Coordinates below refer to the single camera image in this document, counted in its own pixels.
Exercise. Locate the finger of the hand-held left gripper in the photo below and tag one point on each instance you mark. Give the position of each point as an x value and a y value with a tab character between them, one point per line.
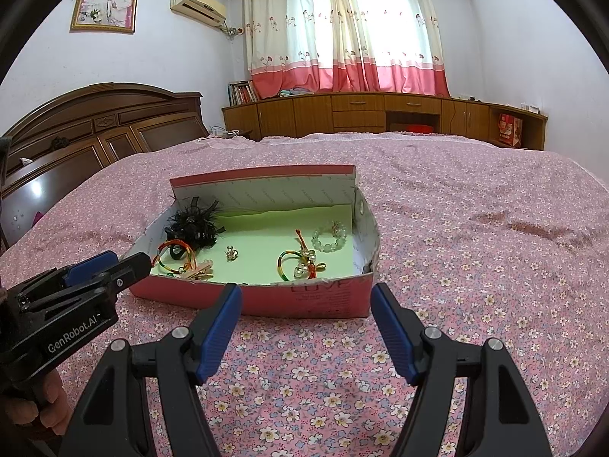
93	266
131	269

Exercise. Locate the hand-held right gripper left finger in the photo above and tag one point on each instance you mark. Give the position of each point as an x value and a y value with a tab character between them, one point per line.
219	333

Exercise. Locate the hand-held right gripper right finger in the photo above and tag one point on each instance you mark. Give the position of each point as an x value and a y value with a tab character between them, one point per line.
395	333

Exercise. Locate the pink cardboard box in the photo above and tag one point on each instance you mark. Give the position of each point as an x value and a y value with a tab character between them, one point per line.
309	302

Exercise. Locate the person's left hand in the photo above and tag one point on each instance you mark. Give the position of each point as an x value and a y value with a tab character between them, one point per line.
47	397

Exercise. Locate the black feather hair clip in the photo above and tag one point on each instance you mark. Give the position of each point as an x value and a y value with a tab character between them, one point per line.
195	226

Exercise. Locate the small silver earring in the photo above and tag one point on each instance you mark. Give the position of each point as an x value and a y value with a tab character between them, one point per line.
231	253

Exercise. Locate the green paper liner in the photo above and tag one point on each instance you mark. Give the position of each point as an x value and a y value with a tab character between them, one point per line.
257	252

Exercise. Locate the pearl ornament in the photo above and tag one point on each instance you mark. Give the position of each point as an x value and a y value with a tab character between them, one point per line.
301	271

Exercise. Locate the pink floral bedspread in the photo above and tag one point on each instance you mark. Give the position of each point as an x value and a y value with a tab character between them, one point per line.
476	247

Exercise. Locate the dark wooden headboard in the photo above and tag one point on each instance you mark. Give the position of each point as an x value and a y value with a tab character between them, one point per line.
95	133

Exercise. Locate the red cloth in cabinet nook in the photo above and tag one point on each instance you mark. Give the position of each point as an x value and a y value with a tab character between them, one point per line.
418	128

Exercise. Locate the row of books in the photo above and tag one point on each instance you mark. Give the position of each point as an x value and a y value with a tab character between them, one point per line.
242	93

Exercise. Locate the long wooden cabinet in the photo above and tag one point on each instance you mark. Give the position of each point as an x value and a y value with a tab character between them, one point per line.
304	114

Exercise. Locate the red printed carton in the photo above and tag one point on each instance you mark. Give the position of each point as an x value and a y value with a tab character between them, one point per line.
510	130

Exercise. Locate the light blue cloth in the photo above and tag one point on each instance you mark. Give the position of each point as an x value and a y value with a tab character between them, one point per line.
291	91

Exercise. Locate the white and pink floral curtain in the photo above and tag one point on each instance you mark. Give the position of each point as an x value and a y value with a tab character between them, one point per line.
333	24

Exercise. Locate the air conditioner wall pipe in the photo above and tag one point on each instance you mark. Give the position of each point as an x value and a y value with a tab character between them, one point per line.
232	32

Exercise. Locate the framed wall photo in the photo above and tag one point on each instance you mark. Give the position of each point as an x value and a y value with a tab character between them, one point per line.
105	0

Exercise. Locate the wall air conditioner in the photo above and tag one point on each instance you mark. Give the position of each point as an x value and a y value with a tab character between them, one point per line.
197	7

